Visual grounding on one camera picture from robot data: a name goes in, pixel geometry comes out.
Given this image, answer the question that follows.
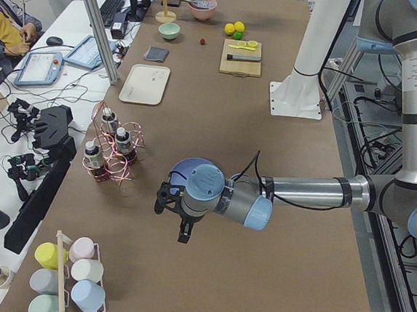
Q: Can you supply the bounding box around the wooden mug tree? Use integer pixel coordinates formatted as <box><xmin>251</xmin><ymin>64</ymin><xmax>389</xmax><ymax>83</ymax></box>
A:
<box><xmin>155</xmin><ymin>0</ymin><xmax>177</xmax><ymax>24</ymax></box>

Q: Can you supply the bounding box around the black handled knife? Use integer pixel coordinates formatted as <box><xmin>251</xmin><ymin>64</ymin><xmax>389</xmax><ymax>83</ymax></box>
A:
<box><xmin>226</xmin><ymin>53</ymin><xmax>261</xmax><ymax>63</ymax></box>

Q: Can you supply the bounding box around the cream cup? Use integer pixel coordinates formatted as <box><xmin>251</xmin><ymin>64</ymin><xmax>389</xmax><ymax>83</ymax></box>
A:
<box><xmin>71</xmin><ymin>259</ymin><xmax>104</xmax><ymax>284</ymax></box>

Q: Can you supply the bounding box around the light blue cup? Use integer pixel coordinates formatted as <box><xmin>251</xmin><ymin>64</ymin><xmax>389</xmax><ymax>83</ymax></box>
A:
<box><xmin>70</xmin><ymin>279</ymin><xmax>106</xmax><ymax>312</ymax></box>

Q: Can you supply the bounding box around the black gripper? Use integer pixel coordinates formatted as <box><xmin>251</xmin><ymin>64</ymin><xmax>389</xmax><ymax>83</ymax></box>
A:
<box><xmin>154</xmin><ymin>174</ymin><xmax>203</xmax><ymax>244</ymax></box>

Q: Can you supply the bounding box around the blue tablet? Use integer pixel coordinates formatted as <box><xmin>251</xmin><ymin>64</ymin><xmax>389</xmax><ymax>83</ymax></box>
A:
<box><xmin>63</xmin><ymin>35</ymin><xmax>103</xmax><ymax>71</ymax></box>

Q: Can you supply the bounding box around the dark bottle back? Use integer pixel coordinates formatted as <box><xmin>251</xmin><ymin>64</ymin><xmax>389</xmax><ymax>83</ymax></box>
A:
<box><xmin>101</xmin><ymin>107</ymin><xmax>119</xmax><ymax>135</ymax></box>

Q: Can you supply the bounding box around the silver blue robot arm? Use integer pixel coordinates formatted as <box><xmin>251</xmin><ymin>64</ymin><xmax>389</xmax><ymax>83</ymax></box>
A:
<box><xmin>154</xmin><ymin>0</ymin><xmax>417</xmax><ymax>243</ymax></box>

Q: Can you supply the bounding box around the dark bottle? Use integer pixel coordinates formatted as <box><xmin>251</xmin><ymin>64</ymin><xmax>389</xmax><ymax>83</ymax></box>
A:
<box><xmin>84</xmin><ymin>140</ymin><xmax>105</xmax><ymax>169</ymax></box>
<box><xmin>114</xmin><ymin>127</ymin><xmax>132</xmax><ymax>155</ymax></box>
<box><xmin>101</xmin><ymin>107</ymin><xmax>119</xmax><ymax>135</ymax></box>

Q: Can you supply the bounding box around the pink bowl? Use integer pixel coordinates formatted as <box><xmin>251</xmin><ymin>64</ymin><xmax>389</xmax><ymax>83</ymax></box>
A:
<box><xmin>189</xmin><ymin>0</ymin><xmax>218</xmax><ymax>21</ymax></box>

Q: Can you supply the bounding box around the grey cup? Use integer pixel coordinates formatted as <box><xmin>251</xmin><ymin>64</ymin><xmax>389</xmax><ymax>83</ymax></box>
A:
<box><xmin>29</xmin><ymin>268</ymin><xmax>58</xmax><ymax>295</ymax></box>

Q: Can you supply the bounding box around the dark bottle front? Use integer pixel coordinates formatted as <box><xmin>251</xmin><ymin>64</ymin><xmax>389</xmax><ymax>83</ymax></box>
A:
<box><xmin>84</xmin><ymin>140</ymin><xmax>105</xmax><ymax>169</ymax></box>

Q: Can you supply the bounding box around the mint green bowl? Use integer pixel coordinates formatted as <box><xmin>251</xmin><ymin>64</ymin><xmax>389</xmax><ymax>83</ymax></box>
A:
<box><xmin>158</xmin><ymin>22</ymin><xmax>181</xmax><ymax>40</ymax></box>

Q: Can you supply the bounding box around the yellow lemon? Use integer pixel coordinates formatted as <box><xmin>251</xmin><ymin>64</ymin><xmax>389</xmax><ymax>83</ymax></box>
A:
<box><xmin>223</xmin><ymin>23</ymin><xmax>236</xmax><ymax>36</ymax></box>
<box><xmin>234</xmin><ymin>20</ymin><xmax>245</xmax><ymax>33</ymax></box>

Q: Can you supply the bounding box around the black computer mouse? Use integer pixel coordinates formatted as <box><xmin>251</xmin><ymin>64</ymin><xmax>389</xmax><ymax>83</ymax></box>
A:
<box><xmin>46</xmin><ymin>36</ymin><xmax>63</xmax><ymax>47</ymax></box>

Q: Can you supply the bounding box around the yellow cup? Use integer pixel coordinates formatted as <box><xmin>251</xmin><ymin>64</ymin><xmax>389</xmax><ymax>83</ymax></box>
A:
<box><xmin>34</xmin><ymin>242</ymin><xmax>58</xmax><ymax>270</ymax></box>

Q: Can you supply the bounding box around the black small box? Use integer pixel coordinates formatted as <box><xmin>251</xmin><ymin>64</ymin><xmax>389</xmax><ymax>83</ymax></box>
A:
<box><xmin>110</xmin><ymin>12</ymin><xmax>128</xmax><ymax>40</ymax></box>

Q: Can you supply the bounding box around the blue teach pendant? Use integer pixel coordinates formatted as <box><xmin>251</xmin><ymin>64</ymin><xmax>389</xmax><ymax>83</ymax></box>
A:
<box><xmin>14</xmin><ymin>52</ymin><xmax>63</xmax><ymax>87</ymax></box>

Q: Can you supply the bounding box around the grey folded cloth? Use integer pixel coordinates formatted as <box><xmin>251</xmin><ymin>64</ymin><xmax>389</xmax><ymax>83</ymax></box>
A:
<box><xmin>143</xmin><ymin>46</ymin><xmax>170</xmax><ymax>63</ymax></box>

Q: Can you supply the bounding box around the wooden cutting board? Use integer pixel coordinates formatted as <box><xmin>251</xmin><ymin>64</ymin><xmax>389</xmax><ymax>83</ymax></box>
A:
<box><xmin>219</xmin><ymin>39</ymin><xmax>263</xmax><ymax>78</ymax></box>

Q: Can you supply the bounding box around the green lime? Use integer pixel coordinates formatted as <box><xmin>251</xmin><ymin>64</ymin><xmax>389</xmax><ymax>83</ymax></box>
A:
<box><xmin>232</xmin><ymin>31</ymin><xmax>243</xmax><ymax>40</ymax></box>

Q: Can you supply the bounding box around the dark bottle middle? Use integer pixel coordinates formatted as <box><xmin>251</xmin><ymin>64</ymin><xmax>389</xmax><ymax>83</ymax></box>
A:
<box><xmin>114</xmin><ymin>127</ymin><xmax>132</xmax><ymax>155</ymax></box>

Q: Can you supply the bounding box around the copper wire bottle rack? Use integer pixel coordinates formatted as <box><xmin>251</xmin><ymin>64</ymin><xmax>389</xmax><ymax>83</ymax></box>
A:
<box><xmin>82</xmin><ymin>100</ymin><xmax>145</xmax><ymax>185</ymax></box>

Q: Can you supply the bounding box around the lemon slice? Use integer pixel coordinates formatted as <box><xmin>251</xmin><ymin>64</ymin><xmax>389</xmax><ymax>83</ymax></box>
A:
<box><xmin>247</xmin><ymin>40</ymin><xmax>258</xmax><ymax>48</ymax></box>

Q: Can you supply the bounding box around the cream rectangular tray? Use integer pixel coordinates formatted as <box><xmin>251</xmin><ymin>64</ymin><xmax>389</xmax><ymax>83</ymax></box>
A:
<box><xmin>119</xmin><ymin>64</ymin><xmax>171</xmax><ymax>105</ymax></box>

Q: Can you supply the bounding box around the pink cup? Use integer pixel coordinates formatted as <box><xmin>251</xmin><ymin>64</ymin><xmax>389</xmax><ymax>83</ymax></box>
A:
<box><xmin>68</xmin><ymin>236</ymin><xmax>95</xmax><ymax>263</ymax></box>

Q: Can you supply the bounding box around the seated person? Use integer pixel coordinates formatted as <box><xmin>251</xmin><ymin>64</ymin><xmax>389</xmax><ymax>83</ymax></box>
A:
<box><xmin>0</xmin><ymin>0</ymin><xmax>42</xmax><ymax>84</ymax></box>

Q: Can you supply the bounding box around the black stand device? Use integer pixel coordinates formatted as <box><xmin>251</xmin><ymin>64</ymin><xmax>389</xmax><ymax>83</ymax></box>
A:
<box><xmin>4</xmin><ymin>105</ymin><xmax>76</xmax><ymax>254</ymax></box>

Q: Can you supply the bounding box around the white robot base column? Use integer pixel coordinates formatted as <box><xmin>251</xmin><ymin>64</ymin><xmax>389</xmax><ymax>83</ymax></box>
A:
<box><xmin>269</xmin><ymin>0</ymin><xmax>352</xmax><ymax>119</ymax></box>

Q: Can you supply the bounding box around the black keyboard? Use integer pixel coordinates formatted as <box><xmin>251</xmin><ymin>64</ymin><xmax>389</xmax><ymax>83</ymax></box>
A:
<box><xmin>99</xmin><ymin>0</ymin><xmax>125</xmax><ymax>18</ymax></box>

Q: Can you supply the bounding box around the yellow peeler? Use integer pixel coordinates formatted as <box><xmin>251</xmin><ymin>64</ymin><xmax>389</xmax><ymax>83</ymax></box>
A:
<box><xmin>228</xmin><ymin>44</ymin><xmax>256</xmax><ymax>51</ymax></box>

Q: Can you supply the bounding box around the aluminium frame post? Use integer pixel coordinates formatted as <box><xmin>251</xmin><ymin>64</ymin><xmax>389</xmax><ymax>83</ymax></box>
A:
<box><xmin>83</xmin><ymin>0</ymin><xmax>119</xmax><ymax>85</ymax></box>

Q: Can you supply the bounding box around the mint green cup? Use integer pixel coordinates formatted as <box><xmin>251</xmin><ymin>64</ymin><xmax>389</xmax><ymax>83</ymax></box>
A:
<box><xmin>28</xmin><ymin>294</ymin><xmax>59</xmax><ymax>312</ymax></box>

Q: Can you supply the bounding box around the blue round plate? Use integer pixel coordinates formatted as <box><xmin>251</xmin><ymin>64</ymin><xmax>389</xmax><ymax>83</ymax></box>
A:
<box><xmin>170</xmin><ymin>157</ymin><xmax>224</xmax><ymax>199</ymax></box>

